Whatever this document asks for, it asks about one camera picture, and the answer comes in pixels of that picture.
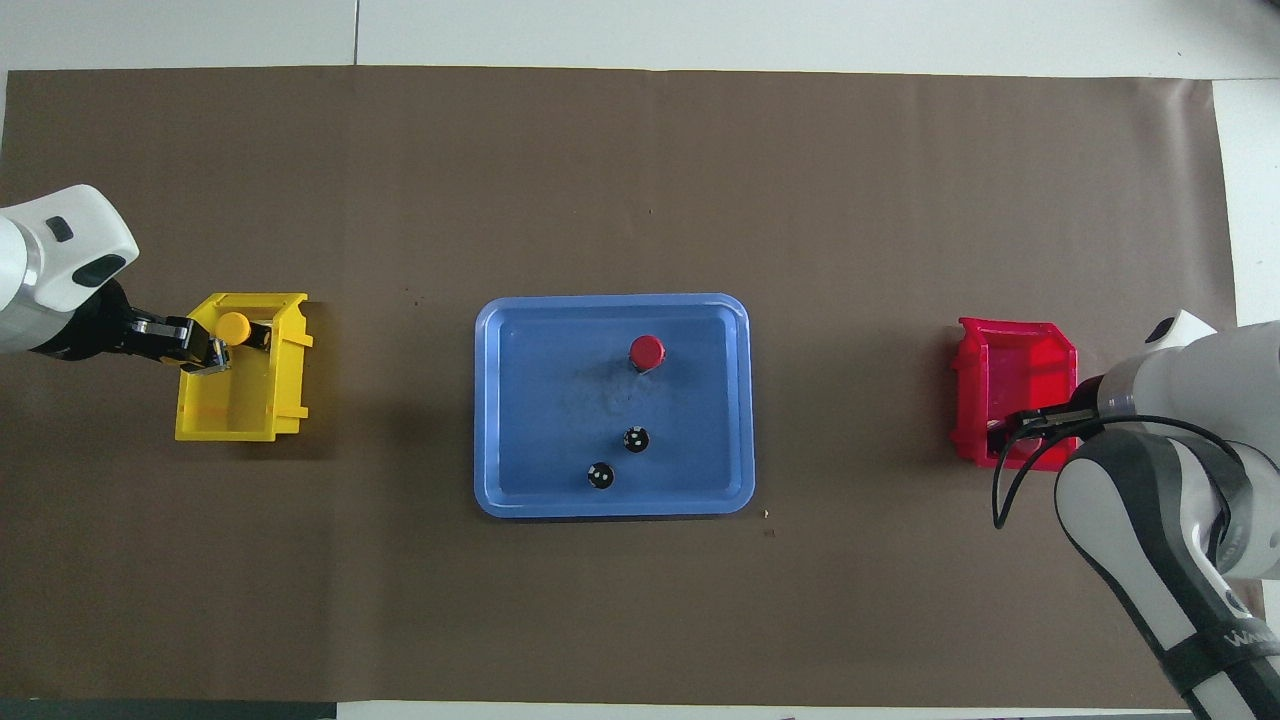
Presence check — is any yellow plastic bin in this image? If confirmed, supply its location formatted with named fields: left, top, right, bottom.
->
left=175, top=292, right=314, bottom=443

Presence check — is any blue plastic tray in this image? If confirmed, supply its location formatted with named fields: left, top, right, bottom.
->
left=473, top=293, right=756, bottom=519

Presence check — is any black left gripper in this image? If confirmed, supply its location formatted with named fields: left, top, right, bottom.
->
left=30, top=280, right=233, bottom=377

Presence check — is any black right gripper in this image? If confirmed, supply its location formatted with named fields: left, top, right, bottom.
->
left=1005, top=375, right=1106, bottom=441

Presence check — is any yellow push button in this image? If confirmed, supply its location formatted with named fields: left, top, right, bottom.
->
left=217, top=312, right=273, bottom=351

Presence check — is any brown paper table mat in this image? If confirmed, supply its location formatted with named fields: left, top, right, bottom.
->
left=0, top=65, right=1271, bottom=706

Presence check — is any red plastic bin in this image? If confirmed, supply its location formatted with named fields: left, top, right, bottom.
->
left=950, top=317, right=1079, bottom=471

